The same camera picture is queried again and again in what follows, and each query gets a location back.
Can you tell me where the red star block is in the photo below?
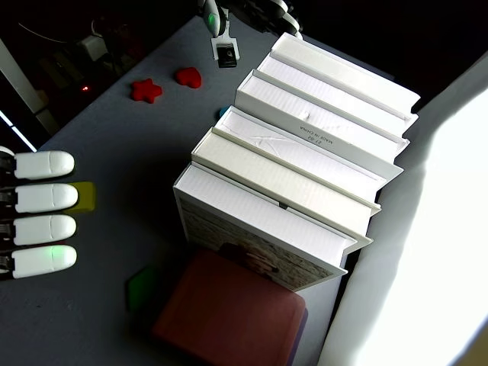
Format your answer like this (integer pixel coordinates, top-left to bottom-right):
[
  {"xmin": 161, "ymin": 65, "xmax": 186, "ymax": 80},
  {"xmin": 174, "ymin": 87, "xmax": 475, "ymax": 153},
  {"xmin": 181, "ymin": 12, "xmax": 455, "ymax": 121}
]
[{"xmin": 131, "ymin": 78, "xmax": 164, "ymax": 104}]

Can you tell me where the white book with printed text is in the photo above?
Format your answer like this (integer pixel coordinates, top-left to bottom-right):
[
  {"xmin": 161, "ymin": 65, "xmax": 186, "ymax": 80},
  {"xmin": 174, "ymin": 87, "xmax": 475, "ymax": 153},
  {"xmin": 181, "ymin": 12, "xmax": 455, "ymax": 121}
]
[{"xmin": 234, "ymin": 69, "xmax": 405, "ymax": 180}]

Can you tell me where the black power strip red light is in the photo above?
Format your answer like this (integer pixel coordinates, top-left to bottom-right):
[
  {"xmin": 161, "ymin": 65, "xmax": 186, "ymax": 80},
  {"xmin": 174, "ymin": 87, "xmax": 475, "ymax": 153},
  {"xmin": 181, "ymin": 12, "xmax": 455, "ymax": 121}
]
[{"xmin": 37, "ymin": 49, "xmax": 95, "ymax": 96}]

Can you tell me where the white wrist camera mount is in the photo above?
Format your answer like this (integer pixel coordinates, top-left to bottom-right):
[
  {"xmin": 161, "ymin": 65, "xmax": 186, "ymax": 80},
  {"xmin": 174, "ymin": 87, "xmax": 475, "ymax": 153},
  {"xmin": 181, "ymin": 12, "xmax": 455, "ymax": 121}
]
[{"xmin": 210, "ymin": 36, "xmax": 240, "ymax": 69}]

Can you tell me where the yellow block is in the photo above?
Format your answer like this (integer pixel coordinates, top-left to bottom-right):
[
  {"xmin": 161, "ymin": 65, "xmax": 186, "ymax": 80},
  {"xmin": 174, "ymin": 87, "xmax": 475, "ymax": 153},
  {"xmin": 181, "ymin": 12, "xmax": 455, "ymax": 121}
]
[{"xmin": 63, "ymin": 181, "xmax": 98, "ymax": 212}]

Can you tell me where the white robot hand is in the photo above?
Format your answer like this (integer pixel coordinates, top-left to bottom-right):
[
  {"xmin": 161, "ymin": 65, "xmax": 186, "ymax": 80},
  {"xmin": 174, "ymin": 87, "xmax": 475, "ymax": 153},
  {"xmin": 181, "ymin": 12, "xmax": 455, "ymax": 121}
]
[
  {"xmin": 246, "ymin": 0, "xmax": 305, "ymax": 41},
  {"xmin": 0, "ymin": 146, "xmax": 79, "ymax": 282}
]

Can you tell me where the white power adapter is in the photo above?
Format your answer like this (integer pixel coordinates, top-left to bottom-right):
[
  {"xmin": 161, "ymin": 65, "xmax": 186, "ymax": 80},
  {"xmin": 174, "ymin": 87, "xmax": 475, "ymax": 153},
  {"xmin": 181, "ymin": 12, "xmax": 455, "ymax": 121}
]
[{"xmin": 77, "ymin": 34, "xmax": 108, "ymax": 62}]

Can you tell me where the white book with scratched pages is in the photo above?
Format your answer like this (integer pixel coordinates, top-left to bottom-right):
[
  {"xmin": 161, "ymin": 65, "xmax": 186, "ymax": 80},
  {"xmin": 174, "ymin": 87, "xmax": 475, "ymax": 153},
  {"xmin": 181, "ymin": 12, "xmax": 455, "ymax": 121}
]
[{"xmin": 213, "ymin": 105, "xmax": 383, "ymax": 210}]

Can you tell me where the pink box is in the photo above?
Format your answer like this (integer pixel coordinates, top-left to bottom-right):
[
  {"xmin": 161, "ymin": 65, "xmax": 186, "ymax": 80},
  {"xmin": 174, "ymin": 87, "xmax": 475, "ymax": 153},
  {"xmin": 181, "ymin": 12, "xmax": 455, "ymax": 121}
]
[{"xmin": 151, "ymin": 249, "xmax": 309, "ymax": 366}]

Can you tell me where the green hexagon block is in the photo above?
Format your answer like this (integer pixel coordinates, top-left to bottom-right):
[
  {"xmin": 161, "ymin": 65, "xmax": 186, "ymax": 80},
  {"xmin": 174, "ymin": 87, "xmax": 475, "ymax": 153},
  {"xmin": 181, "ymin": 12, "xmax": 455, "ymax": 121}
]
[{"xmin": 127, "ymin": 264, "xmax": 169, "ymax": 312}]

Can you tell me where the red heart block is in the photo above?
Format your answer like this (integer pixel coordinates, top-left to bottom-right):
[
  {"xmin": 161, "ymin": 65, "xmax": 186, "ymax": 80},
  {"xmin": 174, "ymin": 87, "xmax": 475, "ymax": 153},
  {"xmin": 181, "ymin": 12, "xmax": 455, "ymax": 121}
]
[{"xmin": 175, "ymin": 67, "xmax": 202, "ymax": 89}]

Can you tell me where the white frame bar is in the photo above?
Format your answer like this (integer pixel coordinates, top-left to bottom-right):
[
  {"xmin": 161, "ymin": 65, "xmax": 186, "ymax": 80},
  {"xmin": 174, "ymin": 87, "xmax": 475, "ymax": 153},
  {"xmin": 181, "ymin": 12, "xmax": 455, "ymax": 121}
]
[{"xmin": 0, "ymin": 37, "xmax": 60, "ymax": 134}]

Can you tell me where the cream white book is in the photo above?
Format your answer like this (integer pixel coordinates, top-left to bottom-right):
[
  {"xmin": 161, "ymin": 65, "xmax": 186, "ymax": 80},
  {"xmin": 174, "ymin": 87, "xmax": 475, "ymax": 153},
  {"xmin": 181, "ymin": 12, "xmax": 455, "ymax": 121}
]
[{"xmin": 190, "ymin": 127, "xmax": 374, "ymax": 249}]

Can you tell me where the white book with picture cover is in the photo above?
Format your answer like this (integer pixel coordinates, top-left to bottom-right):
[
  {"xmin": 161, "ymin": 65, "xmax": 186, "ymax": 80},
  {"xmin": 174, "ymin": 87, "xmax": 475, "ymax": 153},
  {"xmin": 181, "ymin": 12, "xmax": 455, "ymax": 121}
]
[{"xmin": 173, "ymin": 162, "xmax": 350, "ymax": 294}]

